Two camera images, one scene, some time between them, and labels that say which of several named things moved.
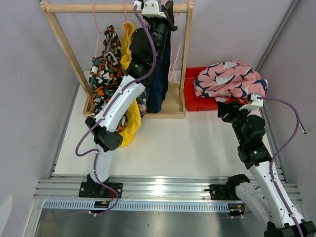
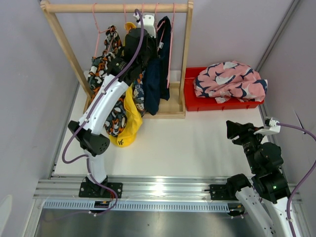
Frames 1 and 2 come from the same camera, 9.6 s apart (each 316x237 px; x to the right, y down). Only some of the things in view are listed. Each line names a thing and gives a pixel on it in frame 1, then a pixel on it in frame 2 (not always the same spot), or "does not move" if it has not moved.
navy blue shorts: [157, 90] does not move
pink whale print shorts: [228, 80] does not move
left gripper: [168, 11] → [154, 42]
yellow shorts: [134, 116] does not move
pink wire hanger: [99, 31] does not move
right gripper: [231, 108] → [243, 131]
